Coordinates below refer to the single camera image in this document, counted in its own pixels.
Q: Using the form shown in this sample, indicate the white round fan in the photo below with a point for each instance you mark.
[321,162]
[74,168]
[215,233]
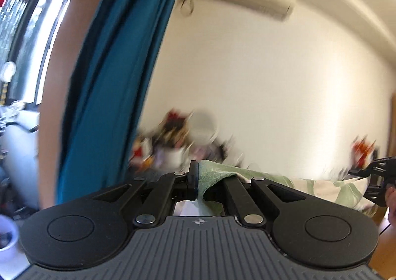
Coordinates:
[203,127]

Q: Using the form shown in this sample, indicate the person's right hand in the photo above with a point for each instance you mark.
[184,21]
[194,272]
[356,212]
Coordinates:
[390,199]

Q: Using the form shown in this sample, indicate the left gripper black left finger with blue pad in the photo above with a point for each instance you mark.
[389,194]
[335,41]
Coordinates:
[148,200]

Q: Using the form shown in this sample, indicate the teal curtain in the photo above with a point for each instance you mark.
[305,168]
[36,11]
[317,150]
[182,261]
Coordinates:
[106,94]

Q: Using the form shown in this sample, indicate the green beige patterned garment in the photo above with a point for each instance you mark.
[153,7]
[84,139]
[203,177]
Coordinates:
[348,193]

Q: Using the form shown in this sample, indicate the white cup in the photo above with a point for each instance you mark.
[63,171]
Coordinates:
[9,239]

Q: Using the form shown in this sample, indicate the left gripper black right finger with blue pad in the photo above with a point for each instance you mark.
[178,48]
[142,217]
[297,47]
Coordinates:
[257,203]

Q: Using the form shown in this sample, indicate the red orange ornament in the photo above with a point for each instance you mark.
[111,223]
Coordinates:
[361,149]

